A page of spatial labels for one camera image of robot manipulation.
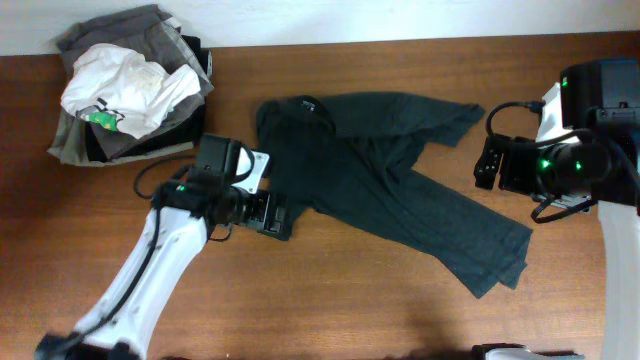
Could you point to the white printed t-shirt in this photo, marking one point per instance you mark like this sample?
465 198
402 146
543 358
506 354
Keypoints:
117 89

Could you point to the dark green t-shirt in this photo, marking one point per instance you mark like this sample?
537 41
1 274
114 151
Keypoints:
352 157

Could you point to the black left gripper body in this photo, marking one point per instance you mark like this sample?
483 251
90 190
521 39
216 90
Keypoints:
273 216

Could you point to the light grey folded garment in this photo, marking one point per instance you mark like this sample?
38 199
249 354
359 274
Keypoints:
76 144

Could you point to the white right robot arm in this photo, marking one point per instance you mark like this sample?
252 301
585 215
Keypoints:
585 154

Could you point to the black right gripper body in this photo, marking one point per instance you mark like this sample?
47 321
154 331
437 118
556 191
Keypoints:
488 163

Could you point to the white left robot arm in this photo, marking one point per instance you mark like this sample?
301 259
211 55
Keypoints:
217 187

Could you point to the dark grey folded garment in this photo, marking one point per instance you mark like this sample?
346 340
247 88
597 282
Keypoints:
137 29

